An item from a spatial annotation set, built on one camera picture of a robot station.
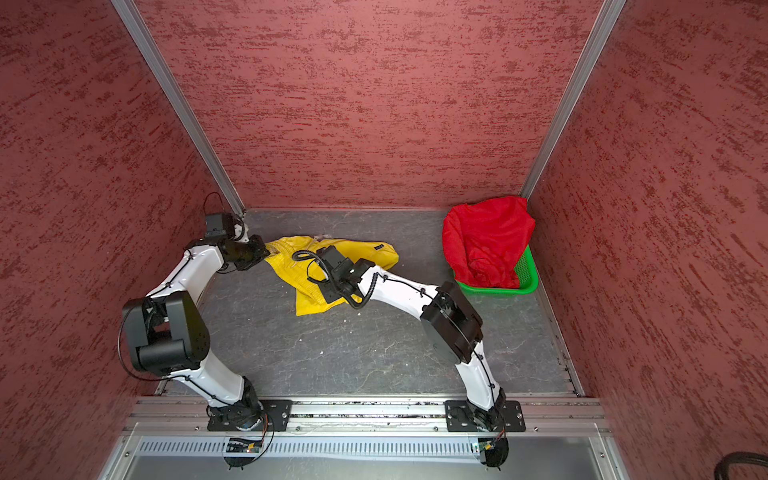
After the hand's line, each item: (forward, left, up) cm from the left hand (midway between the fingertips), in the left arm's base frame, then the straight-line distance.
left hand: (270, 256), depth 91 cm
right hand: (-11, -20, -3) cm, 23 cm away
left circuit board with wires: (-49, -2, -16) cm, 52 cm away
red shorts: (+12, -72, -5) cm, 73 cm away
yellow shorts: (-14, -15, +18) cm, 27 cm away
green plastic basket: (-1, -82, -5) cm, 83 cm away
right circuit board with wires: (-48, -65, -15) cm, 82 cm away
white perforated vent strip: (-48, -21, -13) cm, 54 cm away
